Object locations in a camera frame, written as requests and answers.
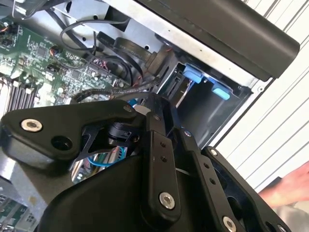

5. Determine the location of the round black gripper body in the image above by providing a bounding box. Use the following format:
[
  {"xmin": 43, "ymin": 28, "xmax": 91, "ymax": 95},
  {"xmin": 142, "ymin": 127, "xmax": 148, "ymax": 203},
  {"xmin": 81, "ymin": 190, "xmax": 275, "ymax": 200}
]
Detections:
[{"xmin": 36, "ymin": 153, "xmax": 256, "ymax": 232}]

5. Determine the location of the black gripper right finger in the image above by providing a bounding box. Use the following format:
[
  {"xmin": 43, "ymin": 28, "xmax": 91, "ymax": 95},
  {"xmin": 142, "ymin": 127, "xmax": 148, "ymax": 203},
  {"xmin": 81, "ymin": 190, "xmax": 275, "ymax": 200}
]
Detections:
[{"xmin": 167, "ymin": 103, "xmax": 292, "ymax": 232}]

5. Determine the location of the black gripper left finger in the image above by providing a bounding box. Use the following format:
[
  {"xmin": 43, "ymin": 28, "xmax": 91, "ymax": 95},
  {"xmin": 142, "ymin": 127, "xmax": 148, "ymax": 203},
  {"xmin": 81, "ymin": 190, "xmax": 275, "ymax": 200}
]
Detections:
[{"xmin": 0, "ymin": 93, "xmax": 182, "ymax": 224}]

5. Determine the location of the blue data wire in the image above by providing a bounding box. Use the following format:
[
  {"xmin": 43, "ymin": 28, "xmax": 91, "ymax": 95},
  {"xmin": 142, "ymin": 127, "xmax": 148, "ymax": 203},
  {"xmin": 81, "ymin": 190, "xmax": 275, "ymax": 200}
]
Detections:
[{"xmin": 87, "ymin": 146, "xmax": 129, "ymax": 168}]

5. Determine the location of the hard disk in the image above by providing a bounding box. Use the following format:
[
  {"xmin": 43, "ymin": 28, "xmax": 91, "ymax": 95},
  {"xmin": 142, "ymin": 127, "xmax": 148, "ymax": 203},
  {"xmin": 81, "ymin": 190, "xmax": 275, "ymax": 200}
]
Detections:
[{"xmin": 169, "ymin": 61, "xmax": 232, "ymax": 109}]

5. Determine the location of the black power wire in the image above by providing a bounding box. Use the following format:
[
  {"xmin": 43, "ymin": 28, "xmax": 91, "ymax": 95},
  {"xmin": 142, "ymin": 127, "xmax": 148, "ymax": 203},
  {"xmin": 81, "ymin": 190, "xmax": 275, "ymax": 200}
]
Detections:
[{"xmin": 96, "ymin": 31, "xmax": 176, "ymax": 87}]

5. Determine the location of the person's hand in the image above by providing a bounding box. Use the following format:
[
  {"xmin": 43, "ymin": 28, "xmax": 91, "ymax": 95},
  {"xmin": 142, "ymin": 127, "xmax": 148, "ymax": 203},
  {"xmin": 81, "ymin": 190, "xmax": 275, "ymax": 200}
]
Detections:
[{"xmin": 259, "ymin": 165, "xmax": 309, "ymax": 208}]

